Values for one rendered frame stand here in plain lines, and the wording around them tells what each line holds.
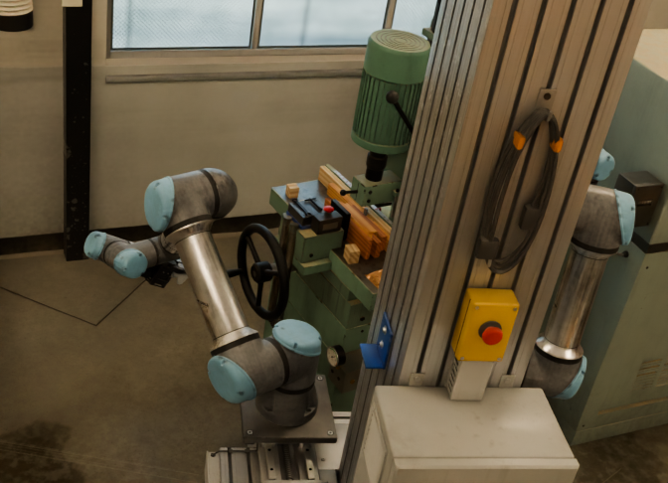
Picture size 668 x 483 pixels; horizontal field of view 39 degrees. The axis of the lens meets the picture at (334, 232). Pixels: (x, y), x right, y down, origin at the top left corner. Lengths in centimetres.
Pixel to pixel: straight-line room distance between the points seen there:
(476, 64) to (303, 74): 264
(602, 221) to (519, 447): 61
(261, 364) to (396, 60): 91
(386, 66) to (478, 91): 107
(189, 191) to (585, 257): 91
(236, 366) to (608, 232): 87
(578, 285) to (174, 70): 218
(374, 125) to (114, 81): 150
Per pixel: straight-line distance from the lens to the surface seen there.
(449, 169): 153
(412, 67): 253
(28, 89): 380
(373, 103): 258
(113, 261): 249
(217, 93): 398
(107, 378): 356
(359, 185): 274
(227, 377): 207
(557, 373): 228
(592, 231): 213
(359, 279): 261
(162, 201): 210
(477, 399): 180
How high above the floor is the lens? 238
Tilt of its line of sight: 32 degrees down
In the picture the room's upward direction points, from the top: 10 degrees clockwise
